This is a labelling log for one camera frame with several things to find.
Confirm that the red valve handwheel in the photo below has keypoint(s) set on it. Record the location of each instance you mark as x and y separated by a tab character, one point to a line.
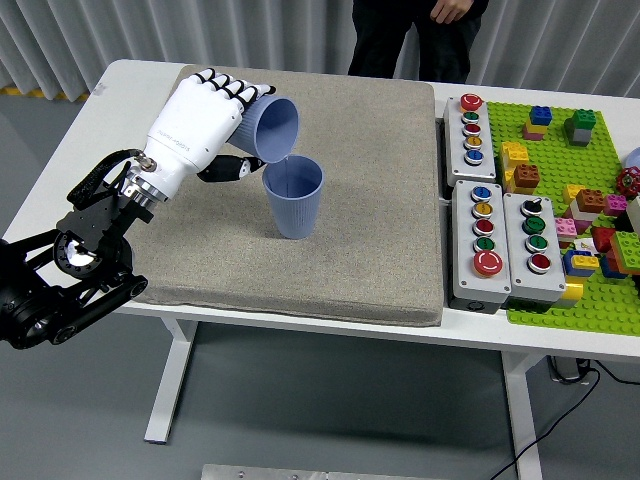
629	181

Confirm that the grey toy brick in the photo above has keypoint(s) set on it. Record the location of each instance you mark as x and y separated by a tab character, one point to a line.
578	136

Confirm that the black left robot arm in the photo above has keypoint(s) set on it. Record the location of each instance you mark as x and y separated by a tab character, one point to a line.
95	220

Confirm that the green studded baseplate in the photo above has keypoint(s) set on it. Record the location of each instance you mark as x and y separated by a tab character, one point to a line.
555	160

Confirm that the blue toy brick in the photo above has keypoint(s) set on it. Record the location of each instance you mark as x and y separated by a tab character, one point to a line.
541	116
570	266

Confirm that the brown toy brick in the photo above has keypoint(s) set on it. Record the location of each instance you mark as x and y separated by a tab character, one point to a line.
526	176
591	200

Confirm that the blue ribbed plastic cup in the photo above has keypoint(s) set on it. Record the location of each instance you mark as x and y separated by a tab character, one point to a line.
295	215
277	130

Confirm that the white toy brick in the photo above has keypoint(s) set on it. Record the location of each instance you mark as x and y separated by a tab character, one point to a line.
582	215

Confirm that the pink toy brick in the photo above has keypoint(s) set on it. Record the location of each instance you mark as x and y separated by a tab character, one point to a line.
531	135
616	205
566	228

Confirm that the grey five-button control box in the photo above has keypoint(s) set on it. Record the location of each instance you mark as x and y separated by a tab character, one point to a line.
472	170

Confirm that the grey power strip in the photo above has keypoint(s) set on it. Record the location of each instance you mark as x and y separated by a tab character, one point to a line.
567	370

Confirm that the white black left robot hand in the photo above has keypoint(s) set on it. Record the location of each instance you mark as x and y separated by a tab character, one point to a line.
195	125

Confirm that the yellow black floor tape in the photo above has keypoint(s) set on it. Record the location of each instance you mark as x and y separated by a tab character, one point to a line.
40	93

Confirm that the person's hand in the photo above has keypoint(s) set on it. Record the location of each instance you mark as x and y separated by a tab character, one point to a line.
450	10

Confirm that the grey control box black knob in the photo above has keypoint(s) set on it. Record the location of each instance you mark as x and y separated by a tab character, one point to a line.
520	280

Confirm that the white box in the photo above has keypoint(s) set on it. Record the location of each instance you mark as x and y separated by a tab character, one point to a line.
634	215

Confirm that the white table leg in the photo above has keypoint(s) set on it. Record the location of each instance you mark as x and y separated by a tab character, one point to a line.
525	415
170	380

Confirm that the red toy brick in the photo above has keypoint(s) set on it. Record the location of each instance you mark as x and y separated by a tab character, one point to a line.
602	239

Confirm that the pale blue bowl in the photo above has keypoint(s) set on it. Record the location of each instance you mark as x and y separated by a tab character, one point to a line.
634	161

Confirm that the green toy brick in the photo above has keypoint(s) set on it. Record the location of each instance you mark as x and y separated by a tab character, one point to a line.
583	120
627	244

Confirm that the yellow rounded toy brick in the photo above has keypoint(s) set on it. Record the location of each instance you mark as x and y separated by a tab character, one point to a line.
574	291

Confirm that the grey-brown cushion mat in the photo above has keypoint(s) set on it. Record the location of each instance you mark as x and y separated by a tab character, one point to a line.
350	125

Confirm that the grey five-button box black base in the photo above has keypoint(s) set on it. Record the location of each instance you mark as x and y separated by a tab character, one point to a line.
467	280

